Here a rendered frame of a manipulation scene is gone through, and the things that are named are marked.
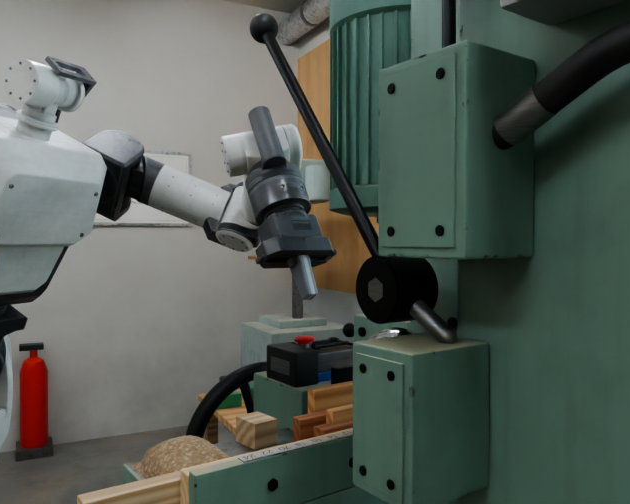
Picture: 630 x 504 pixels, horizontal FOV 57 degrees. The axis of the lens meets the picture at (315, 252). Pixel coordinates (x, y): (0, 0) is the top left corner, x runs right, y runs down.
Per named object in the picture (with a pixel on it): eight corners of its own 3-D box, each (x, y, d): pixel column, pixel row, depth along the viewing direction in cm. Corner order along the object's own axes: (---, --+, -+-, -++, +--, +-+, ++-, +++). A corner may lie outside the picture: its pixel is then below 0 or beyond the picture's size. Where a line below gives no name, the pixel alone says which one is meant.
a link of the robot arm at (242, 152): (238, 214, 93) (221, 156, 97) (302, 200, 95) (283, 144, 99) (236, 175, 82) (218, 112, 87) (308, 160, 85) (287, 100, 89)
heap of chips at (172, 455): (200, 448, 74) (200, 418, 74) (256, 486, 62) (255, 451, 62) (130, 464, 69) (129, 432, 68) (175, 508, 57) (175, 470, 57)
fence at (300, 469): (562, 415, 88) (563, 378, 88) (573, 417, 86) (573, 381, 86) (188, 530, 53) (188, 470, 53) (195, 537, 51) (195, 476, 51)
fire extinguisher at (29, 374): (51, 445, 331) (50, 339, 330) (53, 456, 314) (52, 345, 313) (16, 450, 323) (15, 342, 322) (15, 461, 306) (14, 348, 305)
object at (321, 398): (399, 425, 83) (399, 372, 83) (407, 428, 82) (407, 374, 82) (307, 448, 74) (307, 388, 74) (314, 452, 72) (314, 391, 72)
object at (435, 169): (444, 255, 52) (445, 85, 51) (535, 257, 44) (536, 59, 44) (372, 256, 47) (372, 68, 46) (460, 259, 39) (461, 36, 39)
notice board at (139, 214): (191, 226, 366) (190, 153, 365) (191, 226, 364) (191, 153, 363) (81, 225, 337) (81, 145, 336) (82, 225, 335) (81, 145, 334)
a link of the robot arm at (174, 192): (246, 263, 121) (143, 221, 119) (267, 211, 127) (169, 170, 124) (255, 243, 111) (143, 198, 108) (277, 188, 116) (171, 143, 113)
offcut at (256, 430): (254, 450, 73) (254, 424, 73) (235, 441, 76) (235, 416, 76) (277, 443, 75) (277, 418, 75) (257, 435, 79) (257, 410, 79)
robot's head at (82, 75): (14, 85, 92) (41, 49, 90) (53, 95, 100) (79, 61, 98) (37, 114, 91) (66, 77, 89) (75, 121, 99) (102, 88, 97)
